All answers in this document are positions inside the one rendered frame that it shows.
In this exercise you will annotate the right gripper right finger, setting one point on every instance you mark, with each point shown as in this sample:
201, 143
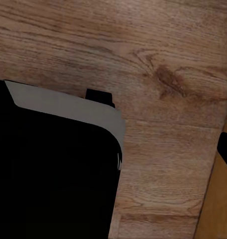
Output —
222, 146

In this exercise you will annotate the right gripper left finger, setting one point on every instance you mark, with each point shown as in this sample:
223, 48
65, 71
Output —
9, 149

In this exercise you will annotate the door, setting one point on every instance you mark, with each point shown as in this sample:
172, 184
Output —
213, 220

